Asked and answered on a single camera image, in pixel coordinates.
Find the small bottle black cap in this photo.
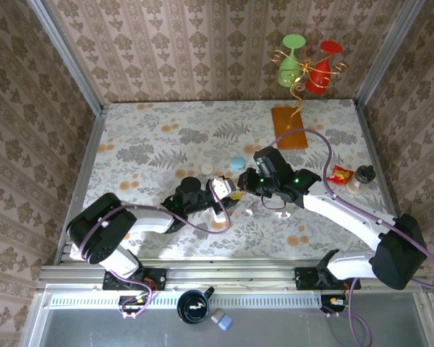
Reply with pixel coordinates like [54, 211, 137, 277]
[346, 165, 376, 196]

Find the gold wire stand orange base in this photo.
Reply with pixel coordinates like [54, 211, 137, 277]
[268, 48, 349, 150]

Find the slotted metal cable duct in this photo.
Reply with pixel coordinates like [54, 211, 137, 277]
[45, 293, 328, 309]

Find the green plastic wine glass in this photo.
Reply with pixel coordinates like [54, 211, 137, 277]
[277, 34, 307, 87]

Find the aluminium frame post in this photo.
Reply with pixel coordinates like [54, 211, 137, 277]
[353, 0, 427, 106]
[27, 0, 106, 115]

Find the red plastic wine glass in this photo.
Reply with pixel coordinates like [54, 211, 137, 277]
[305, 40, 344, 95]

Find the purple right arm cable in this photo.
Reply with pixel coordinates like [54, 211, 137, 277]
[269, 129, 434, 347]

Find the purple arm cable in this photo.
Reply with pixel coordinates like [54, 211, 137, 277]
[269, 129, 434, 347]
[80, 179, 232, 320]

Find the aluminium base rail beam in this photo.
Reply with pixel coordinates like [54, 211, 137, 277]
[35, 257, 433, 292]

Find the aluminium side rail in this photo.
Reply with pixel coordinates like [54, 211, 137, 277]
[353, 99, 434, 290]
[52, 104, 108, 265]

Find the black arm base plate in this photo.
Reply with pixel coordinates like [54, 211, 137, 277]
[294, 266, 362, 292]
[101, 267, 167, 292]

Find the black mug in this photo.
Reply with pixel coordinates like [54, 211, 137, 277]
[176, 286, 216, 326]

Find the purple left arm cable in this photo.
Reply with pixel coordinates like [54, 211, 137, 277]
[80, 179, 232, 320]

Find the grey blue small box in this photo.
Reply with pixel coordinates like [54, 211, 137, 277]
[210, 307, 234, 333]

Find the black connector block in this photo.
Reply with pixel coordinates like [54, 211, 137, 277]
[320, 294, 348, 314]
[118, 294, 155, 314]

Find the red snack packet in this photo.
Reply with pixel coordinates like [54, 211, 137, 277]
[327, 164, 354, 186]

